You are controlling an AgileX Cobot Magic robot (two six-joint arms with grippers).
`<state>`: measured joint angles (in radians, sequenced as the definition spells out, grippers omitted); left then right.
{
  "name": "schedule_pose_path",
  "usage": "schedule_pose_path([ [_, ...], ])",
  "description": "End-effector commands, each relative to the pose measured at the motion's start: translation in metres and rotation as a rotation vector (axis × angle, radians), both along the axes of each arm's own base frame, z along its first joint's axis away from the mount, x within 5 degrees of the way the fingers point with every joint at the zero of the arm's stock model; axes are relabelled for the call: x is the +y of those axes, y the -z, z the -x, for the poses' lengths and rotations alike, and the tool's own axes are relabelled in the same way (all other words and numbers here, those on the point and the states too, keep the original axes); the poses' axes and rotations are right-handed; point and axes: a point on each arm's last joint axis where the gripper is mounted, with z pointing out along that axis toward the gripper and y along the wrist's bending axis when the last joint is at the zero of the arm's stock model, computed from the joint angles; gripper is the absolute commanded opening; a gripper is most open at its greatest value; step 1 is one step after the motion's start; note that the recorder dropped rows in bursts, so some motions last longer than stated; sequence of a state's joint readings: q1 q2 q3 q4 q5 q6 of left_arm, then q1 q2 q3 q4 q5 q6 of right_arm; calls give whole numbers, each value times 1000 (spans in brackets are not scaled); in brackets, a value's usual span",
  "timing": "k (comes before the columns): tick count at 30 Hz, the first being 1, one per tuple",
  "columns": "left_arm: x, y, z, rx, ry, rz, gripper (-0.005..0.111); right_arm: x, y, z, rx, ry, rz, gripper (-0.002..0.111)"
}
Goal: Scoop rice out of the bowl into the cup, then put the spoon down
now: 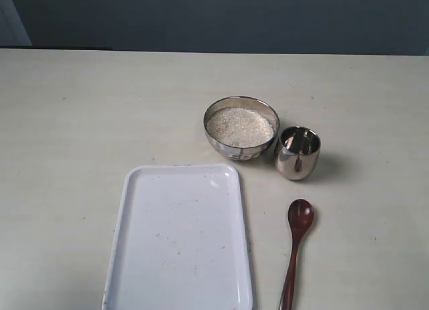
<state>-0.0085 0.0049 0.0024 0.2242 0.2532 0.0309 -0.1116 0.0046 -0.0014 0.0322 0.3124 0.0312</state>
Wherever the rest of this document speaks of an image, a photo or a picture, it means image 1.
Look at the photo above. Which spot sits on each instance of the brown wooden spoon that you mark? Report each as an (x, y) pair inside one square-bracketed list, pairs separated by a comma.
[(300, 218)]

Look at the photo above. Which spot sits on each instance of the white plastic tray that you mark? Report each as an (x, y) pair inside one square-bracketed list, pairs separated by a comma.
[(180, 241)]

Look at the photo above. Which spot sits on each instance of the steel bowl of rice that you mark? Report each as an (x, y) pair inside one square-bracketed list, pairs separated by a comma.
[(241, 128)]

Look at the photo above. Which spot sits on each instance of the small steel cup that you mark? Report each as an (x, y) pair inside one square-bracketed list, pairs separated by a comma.
[(296, 152)]

